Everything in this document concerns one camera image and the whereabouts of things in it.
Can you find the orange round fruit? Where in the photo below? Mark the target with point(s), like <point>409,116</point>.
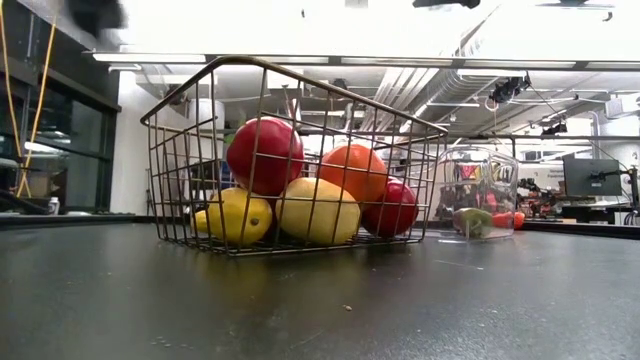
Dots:
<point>355,170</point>

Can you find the green round produce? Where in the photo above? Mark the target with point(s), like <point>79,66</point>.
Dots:
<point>472,221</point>

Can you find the yellow lemon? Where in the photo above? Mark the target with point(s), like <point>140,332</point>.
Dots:
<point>235,215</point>

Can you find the large yellow oval produce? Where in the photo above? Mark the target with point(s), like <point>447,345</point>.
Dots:
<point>320,212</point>

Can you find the long ceiling light beam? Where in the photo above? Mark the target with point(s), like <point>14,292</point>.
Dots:
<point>375,61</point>

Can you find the black hanging ceiling device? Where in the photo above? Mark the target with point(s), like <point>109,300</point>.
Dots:
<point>507,90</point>

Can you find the white cylindrical tank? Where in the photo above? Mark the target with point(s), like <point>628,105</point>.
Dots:
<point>205,112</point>

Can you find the small black mounted device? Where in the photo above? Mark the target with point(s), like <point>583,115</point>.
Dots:
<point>555,129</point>

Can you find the clear plastic bin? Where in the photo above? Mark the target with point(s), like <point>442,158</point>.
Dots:
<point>500,160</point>

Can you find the small white bottle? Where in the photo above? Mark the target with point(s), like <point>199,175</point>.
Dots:
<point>53,205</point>

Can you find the dark computer monitor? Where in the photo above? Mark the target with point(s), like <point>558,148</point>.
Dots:
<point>592,177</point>

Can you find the small orange-red fruit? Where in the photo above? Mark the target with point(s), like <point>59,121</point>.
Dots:
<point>520,219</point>

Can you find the black ceiling camera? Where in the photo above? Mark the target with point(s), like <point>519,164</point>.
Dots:
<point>340,84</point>

